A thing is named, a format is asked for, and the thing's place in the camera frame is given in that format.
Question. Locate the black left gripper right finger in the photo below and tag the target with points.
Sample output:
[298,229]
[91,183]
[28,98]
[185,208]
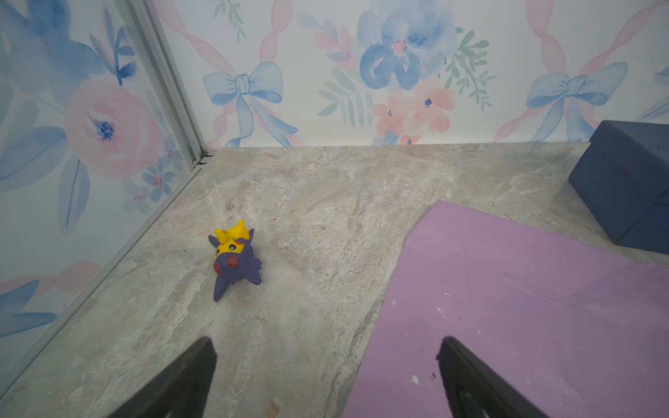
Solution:
[473,389]

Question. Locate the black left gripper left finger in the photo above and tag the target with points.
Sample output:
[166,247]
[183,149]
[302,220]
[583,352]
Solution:
[179,390]

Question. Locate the purple pink wrapping paper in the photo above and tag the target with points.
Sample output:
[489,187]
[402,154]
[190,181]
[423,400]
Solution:
[577,330]

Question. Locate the dark blue gift box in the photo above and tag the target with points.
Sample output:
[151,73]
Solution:
[623,180]

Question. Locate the purple yellow toy figure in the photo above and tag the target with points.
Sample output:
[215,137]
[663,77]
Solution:
[234,258]

